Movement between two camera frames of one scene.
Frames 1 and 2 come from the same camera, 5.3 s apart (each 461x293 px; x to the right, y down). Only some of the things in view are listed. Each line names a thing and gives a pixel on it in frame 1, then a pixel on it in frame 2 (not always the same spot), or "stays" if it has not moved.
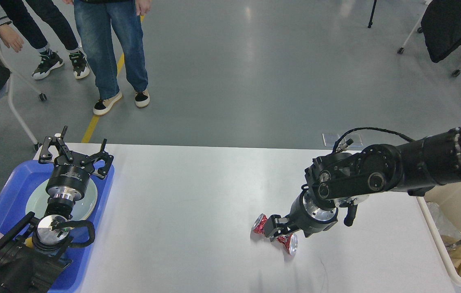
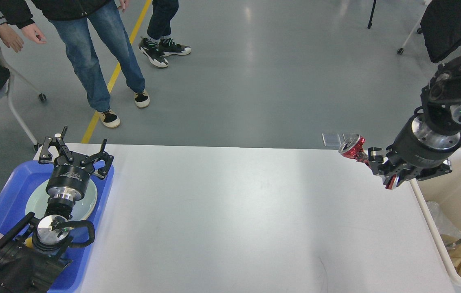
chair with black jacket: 447,25 stays
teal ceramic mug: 28,242 stays
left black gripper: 68,178 stays
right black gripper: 304,215 → 416,145
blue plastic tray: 10,211 stays
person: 16,21 → 159,44
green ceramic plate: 37,200 stays
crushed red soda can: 290,241 → 352,147
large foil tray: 445,226 stays
